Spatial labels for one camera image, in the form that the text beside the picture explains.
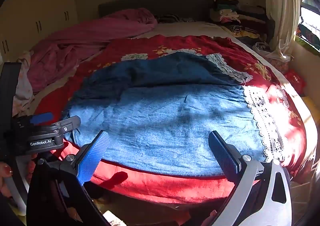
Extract blue denim lace-trimmed pants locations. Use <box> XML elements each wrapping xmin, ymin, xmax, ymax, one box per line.
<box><xmin>61</xmin><ymin>51</ymin><xmax>286</xmax><ymax>177</ymax></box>

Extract white pink checked cloth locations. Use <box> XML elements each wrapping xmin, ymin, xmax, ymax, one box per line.
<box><xmin>12</xmin><ymin>51</ymin><xmax>34</xmax><ymax>116</ymax></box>

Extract stack of folded clothes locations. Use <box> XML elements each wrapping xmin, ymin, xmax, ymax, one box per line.
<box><xmin>210</xmin><ymin>0</ymin><xmax>275</xmax><ymax>48</ymax></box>

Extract cream curtain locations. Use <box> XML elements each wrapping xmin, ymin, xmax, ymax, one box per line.
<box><xmin>266</xmin><ymin>0</ymin><xmax>301</xmax><ymax>62</ymax></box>

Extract window with grille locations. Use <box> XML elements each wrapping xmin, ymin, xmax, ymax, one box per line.
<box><xmin>297</xmin><ymin>0</ymin><xmax>319</xmax><ymax>55</ymax></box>

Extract pink bedsheet pile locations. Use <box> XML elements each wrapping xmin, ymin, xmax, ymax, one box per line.
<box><xmin>27</xmin><ymin>8</ymin><xmax>157</xmax><ymax>93</ymax></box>

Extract left hand red nails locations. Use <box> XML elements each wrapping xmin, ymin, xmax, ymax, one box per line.
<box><xmin>0</xmin><ymin>153</ymin><xmax>38</xmax><ymax>198</ymax></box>

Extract cream wardrobe with handles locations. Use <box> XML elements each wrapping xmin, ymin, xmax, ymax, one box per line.
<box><xmin>1</xmin><ymin>0</ymin><xmax>78</xmax><ymax>62</ymax></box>

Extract dark upholstered headboard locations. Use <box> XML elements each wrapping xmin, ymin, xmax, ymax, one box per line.
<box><xmin>98</xmin><ymin>0</ymin><xmax>214</xmax><ymax>21</ymax></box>

